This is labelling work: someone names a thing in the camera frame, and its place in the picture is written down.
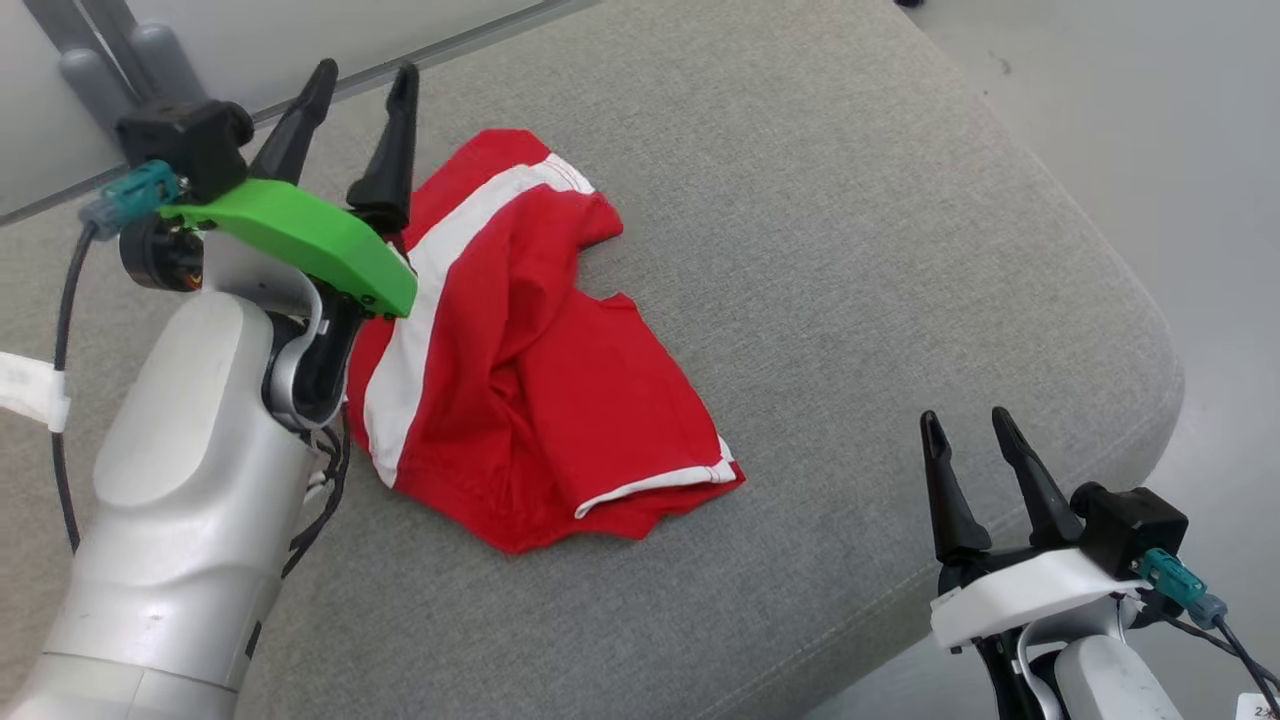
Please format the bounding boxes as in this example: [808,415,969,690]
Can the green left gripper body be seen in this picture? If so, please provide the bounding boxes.
[118,178,418,416]

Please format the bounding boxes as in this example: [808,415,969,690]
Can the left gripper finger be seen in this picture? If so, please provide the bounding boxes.
[347,63,421,234]
[250,58,339,187]

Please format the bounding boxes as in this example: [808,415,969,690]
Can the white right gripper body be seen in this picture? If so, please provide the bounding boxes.
[930,545,1141,701]

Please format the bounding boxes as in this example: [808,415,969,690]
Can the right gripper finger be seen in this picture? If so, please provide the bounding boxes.
[992,406,1085,550]
[920,410,992,563]

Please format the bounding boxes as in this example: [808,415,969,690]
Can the red shorts with white stripe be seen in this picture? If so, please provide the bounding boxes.
[345,128,747,555]

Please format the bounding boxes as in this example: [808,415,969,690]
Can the teal right camera connector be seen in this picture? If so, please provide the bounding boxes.
[1137,548,1230,630]

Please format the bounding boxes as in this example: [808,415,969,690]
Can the teal camera connector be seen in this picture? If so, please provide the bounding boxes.
[1137,548,1230,630]
[79,160,183,237]

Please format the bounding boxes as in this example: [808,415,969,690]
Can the grey metal partition post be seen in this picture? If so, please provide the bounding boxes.
[80,0,207,103]
[20,0,137,137]

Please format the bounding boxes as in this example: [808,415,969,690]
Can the teal left camera connector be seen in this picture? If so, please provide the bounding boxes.
[79,160,183,237]

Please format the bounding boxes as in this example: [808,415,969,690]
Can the black right camera cable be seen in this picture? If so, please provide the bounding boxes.
[1150,598,1280,716]

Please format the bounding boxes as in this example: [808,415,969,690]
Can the black camera cable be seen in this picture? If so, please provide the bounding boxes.
[50,222,103,557]
[1150,598,1280,716]

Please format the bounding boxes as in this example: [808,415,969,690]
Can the black left camera cable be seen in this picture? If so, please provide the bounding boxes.
[50,222,103,557]

